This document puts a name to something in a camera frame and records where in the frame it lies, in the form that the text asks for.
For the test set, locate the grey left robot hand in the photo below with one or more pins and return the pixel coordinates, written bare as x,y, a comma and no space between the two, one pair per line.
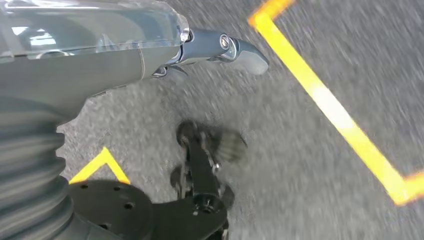
82,66

